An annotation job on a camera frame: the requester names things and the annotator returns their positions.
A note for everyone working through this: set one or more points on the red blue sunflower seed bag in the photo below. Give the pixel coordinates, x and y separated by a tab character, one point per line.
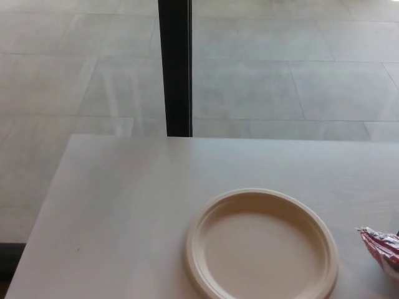
381	249

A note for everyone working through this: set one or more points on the black vertical window frame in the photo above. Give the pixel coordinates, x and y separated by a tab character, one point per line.
175	68

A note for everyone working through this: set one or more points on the beige round paper plate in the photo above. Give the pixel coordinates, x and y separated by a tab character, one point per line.
262	246

